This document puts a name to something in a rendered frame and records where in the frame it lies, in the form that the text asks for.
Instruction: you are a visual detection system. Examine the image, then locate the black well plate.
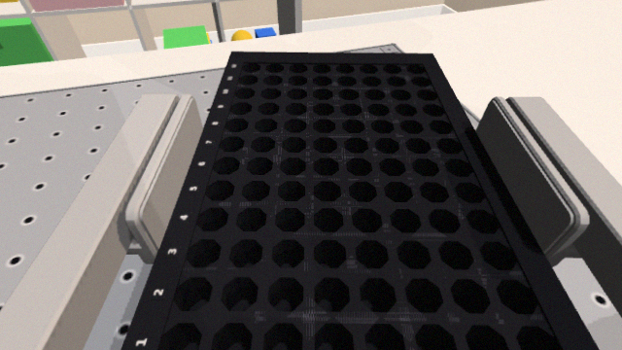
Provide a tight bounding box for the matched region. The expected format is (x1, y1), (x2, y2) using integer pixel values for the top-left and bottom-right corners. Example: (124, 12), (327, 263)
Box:
(121, 52), (600, 350)

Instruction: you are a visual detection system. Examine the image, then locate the grey perforated breadboard plate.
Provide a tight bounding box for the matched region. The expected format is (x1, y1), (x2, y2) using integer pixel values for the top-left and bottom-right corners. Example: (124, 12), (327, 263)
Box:
(0, 67), (622, 350)

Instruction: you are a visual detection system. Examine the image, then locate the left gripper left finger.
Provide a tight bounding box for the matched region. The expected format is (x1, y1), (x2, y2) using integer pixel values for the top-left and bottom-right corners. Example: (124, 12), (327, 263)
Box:
(0, 93), (203, 350)

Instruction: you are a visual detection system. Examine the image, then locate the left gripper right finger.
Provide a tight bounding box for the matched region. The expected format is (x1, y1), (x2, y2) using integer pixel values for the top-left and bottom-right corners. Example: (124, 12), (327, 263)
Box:
(475, 96), (622, 318)

